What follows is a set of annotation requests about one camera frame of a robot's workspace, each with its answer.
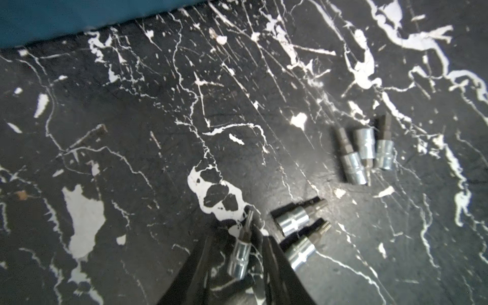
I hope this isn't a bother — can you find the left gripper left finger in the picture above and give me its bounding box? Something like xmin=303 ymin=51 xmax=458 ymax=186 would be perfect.
xmin=158 ymin=234 xmax=215 ymax=304

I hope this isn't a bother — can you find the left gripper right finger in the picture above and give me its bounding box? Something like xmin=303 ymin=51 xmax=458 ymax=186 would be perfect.
xmin=262 ymin=236 xmax=316 ymax=305

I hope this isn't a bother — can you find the silver socket bit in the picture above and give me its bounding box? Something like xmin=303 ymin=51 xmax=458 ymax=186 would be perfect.
xmin=336 ymin=127 xmax=367 ymax=185
xmin=285 ymin=221 xmax=332 ymax=271
xmin=274 ymin=198 xmax=328 ymax=237
xmin=375 ymin=113 xmax=394 ymax=170
xmin=353 ymin=127 xmax=376 ymax=186
xmin=227 ymin=210 xmax=254 ymax=280

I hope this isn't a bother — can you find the teal plastic storage box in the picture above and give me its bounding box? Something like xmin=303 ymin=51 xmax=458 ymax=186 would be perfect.
xmin=1 ymin=0 xmax=199 ymax=48

